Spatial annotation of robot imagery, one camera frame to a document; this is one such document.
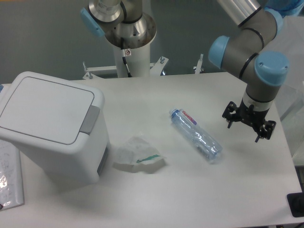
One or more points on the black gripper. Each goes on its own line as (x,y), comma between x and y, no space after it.
(248,114)

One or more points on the white push-button trash can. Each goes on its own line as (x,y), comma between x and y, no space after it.
(58,124)

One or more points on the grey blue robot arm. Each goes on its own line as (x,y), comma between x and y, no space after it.
(242,56)

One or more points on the clear plastic water bottle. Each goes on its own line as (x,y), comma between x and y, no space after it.
(200,139)

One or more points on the metal clamp screw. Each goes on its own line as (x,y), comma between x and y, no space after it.
(198,69)

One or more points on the black device at edge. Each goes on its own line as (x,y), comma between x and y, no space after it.
(296,204)

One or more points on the blue plastic bag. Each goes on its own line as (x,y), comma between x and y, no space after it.
(286,7)

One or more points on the crumpled white paper wrapper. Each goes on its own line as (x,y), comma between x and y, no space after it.
(138,155)

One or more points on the white laminated paper sheet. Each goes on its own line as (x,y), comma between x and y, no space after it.
(11,183)

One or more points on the white metal clamp bracket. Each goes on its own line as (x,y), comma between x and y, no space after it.
(127,69)

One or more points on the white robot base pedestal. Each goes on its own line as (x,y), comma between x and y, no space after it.
(132,40)

